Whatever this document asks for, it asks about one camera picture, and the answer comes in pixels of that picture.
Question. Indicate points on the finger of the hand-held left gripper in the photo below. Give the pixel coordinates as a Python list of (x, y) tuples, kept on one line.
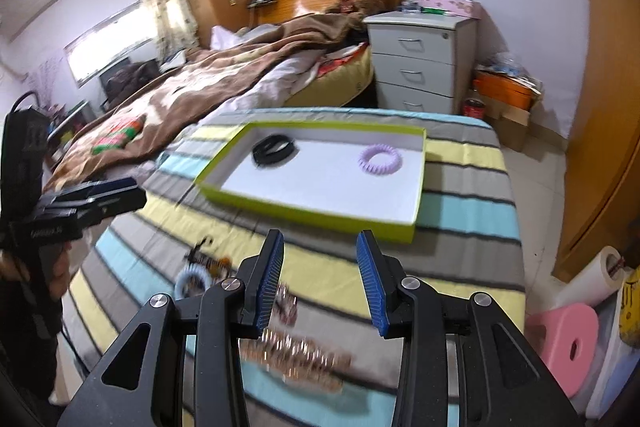
[(105, 187), (100, 209)]

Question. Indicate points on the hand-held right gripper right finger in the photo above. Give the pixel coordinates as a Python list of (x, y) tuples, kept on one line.
[(370, 282)]

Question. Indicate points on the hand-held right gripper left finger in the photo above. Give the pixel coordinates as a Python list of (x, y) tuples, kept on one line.
[(272, 277)]

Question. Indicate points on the lime green cardboard tray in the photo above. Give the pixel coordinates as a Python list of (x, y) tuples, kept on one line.
[(325, 187)]

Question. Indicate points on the person's left hand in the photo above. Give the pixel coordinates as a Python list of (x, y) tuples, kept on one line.
[(59, 272)]

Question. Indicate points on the red and green packet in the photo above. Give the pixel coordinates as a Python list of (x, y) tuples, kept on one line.
[(117, 134)]

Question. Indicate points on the striped table cloth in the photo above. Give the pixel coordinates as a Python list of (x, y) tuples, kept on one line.
[(465, 207)]

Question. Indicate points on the black wristband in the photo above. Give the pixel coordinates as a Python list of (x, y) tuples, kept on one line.
[(260, 154)]

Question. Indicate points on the window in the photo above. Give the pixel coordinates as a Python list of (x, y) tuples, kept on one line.
[(100, 52)]

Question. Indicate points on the brown blanket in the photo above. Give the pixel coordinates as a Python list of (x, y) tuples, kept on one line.
[(200, 82)]

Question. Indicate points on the pink bucket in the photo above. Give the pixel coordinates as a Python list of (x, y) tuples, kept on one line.
[(555, 332)]

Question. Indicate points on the yellow-green mattress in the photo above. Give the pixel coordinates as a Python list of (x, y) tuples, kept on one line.
[(335, 89)]

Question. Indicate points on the cola bottle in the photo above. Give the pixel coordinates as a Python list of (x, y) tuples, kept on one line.
[(474, 109)]

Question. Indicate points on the cardboard box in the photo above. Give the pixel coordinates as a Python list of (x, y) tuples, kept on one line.
[(510, 127)]

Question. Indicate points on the white paper roll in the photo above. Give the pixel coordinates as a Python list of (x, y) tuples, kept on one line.
[(585, 282)]

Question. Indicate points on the orange storage box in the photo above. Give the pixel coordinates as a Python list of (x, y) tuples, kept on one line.
[(500, 92)]

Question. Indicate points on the grey drawer nightstand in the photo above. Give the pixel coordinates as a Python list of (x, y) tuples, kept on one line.
[(415, 52)]

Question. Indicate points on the clear plastic bag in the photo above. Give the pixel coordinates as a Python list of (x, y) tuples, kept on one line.
[(510, 67)]

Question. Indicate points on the yellow printed sheet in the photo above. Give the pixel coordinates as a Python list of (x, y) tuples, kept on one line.
[(631, 312)]

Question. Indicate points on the green flat packet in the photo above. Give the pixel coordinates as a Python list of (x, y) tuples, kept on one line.
[(432, 11)]

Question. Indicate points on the large wooden wardrobe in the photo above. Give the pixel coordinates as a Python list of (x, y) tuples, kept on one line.
[(600, 107)]

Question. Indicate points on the pink floral box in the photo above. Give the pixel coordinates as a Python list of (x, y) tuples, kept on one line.
[(450, 3)]

